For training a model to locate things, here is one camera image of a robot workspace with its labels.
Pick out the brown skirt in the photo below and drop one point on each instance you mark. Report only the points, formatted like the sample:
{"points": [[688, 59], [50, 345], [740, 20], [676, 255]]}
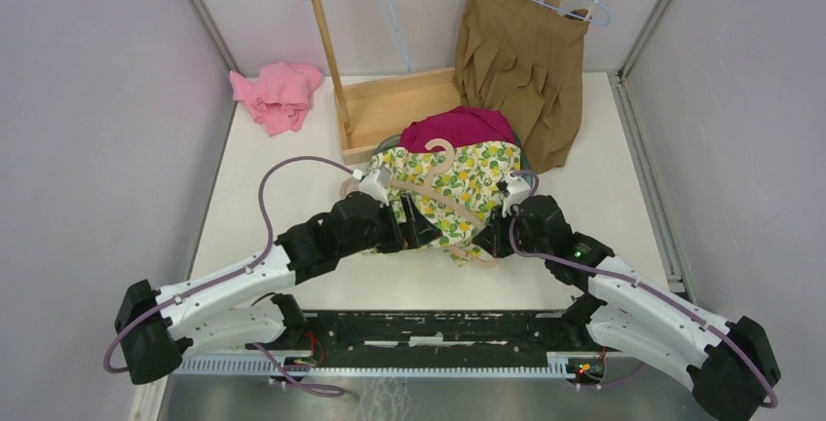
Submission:
{"points": [[524, 60]]}

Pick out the wooden clothes rack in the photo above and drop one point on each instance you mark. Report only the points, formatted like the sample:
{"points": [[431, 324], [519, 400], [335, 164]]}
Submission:
{"points": [[371, 112]]}

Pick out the pink crumpled cloth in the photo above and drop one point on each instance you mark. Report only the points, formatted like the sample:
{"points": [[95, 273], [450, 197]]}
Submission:
{"points": [[280, 98]]}

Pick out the teal plastic basket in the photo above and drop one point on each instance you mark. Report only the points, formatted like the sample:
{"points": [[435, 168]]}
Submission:
{"points": [[405, 164]]}

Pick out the yellow patterned cloth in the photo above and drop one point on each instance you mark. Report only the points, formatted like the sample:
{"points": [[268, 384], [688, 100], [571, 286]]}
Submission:
{"points": [[464, 179]]}

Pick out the beige wooden hanger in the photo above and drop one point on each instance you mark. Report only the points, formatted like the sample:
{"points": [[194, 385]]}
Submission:
{"points": [[445, 192]]}

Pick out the white slotted cable duct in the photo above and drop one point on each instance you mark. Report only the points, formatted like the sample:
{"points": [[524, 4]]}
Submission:
{"points": [[258, 364]]}

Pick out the magenta cloth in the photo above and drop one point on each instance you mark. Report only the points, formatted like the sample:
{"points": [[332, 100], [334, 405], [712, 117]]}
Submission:
{"points": [[460, 126]]}

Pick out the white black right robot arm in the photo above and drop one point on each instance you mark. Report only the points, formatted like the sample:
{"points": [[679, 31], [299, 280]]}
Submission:
{"points": [[729, 367]]}

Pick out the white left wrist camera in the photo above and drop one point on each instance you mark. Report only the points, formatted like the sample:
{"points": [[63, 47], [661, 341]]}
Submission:
{"points": [[374, 184]]}

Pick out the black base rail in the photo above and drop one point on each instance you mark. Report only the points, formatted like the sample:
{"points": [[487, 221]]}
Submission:
{"points": [[434, 339]]}

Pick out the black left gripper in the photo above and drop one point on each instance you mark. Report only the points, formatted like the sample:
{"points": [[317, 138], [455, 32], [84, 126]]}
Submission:
{"points": [[412, 234]]}

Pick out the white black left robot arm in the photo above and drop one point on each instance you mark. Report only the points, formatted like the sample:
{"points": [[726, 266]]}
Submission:
{"points": [[158, 328]]}

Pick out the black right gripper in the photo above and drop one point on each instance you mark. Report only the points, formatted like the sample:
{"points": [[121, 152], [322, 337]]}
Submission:
{"points": [[491, 238]]}

